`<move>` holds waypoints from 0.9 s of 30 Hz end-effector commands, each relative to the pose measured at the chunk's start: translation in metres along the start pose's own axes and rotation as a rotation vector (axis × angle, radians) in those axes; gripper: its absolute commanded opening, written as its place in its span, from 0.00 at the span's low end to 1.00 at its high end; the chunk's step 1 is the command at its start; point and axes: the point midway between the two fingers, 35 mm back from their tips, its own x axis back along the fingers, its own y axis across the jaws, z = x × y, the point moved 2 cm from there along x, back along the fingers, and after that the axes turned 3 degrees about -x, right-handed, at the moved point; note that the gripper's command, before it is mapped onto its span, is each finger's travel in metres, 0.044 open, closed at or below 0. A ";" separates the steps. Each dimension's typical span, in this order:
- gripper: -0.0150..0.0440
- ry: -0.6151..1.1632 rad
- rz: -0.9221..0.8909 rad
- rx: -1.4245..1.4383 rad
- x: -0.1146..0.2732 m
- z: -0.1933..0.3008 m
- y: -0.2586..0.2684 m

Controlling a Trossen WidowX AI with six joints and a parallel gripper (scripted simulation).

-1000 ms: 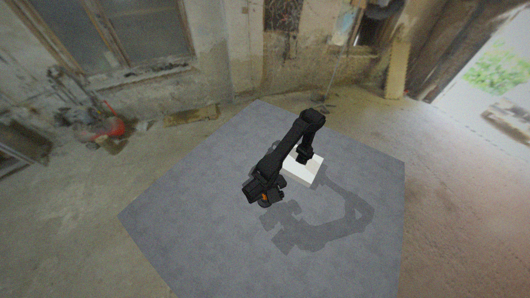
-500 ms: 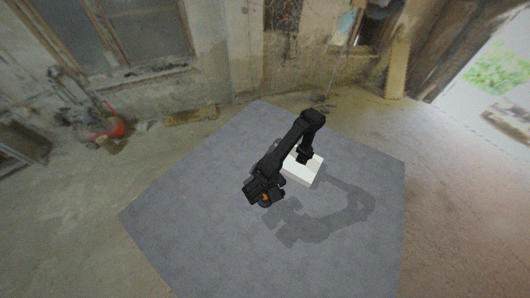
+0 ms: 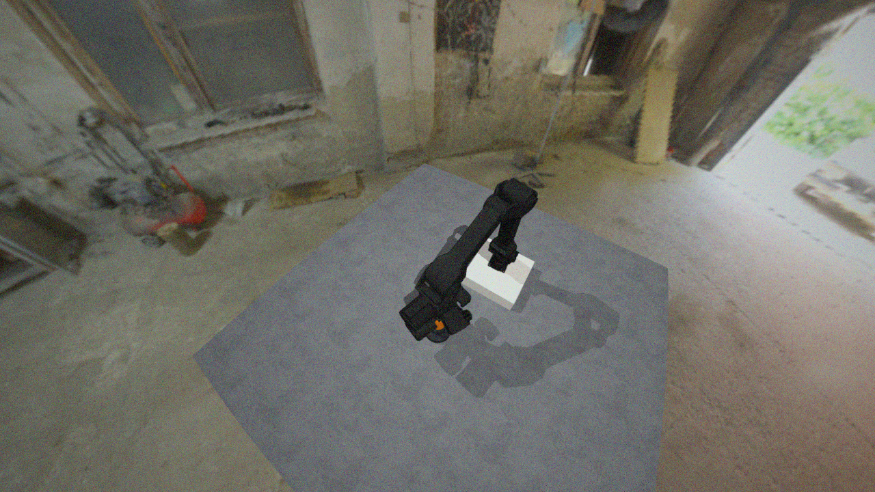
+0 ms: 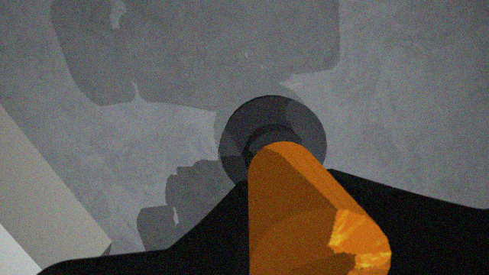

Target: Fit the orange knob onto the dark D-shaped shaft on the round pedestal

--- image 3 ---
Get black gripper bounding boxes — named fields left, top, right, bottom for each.
left=405, top=286, right=472, bottom=341

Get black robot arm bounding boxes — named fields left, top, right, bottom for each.
left=399, top=178, right=538, bottom=335

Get black round pedestal with shaft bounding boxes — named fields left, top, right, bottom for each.
left=426, top=326, right=450, bottom=343

